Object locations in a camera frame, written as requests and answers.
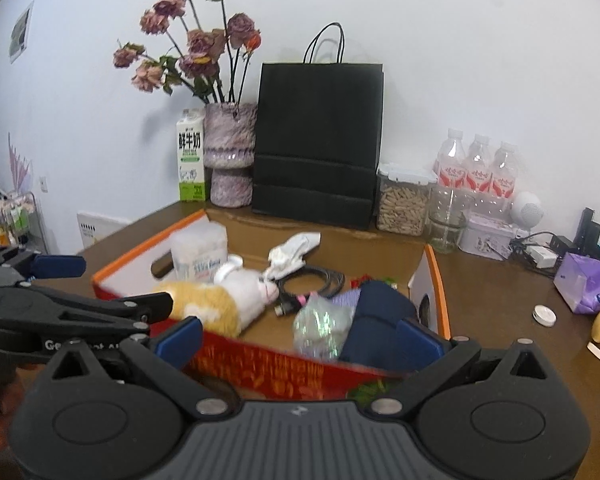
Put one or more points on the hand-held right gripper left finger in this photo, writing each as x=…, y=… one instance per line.
x=182, y=341

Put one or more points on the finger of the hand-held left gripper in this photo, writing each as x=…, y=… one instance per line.
x=60, y=266
x=80, y=310

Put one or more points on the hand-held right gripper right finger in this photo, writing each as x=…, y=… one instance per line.
x=420, y=341

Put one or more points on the orange white plush toy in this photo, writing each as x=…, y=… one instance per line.
x=215, y=305

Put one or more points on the navy blue pouch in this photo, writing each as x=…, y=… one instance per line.
x=375, y=320

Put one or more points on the red orange cardboard box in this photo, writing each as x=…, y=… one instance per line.
x=260, y=365

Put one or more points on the white tissue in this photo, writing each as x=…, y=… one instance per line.
x=292, y=255

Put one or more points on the wooden desktop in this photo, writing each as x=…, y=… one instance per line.
x=490, y=300

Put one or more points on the white printed board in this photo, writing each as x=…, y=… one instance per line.
x=100, y=227

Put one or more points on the green leafy item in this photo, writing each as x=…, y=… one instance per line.
x=375, y=391

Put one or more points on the metal rack with bottles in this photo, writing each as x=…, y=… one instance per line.
x=15, y=215

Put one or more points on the red and green small item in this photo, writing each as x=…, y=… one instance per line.
x=375, y=280

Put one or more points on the purple cloth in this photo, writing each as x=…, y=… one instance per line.
x=347, y=300

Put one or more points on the clear cotton swab container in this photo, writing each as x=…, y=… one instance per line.
x=200, y=255

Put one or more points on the iridescent plastic bag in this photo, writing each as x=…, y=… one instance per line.
x=320, y=327

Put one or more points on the empty glass jar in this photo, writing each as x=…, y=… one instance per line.
x=447, y=230

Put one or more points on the white floral tin box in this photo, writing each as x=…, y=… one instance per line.
x=485, y=237

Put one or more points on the white round lid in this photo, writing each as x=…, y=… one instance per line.
x=544, y=316

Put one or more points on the clear container of seeds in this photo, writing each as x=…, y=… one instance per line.
x=402, y=205

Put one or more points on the white power adapter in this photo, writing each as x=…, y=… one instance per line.
x=541, y=256

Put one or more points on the white green milk carton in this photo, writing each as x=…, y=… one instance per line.
x=190, y=160

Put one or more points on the white round speaker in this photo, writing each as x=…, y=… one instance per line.
x=526, y=210

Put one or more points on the purple tissue pack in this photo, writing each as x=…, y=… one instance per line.
x=585, y=282

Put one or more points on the red label water bottle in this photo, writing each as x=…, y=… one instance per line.
x=477, y=170
x=505, y=177
x=450, y=165

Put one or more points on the purple marbled vase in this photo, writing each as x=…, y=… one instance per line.
x=230, y=150

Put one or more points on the black upright device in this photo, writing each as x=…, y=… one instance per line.
x=587, y=232

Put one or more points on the black paper bag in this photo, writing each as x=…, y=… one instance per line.
x=315, y=135

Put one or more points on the dried pink rose bouquet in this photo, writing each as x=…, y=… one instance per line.
x=200, y=42

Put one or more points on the white wall outlet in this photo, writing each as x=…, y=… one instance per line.
x=43, y=183

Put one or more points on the purple wall decoration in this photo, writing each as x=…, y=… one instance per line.
x=20, y=165

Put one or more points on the wall poster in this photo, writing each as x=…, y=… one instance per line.
x=21, y=32

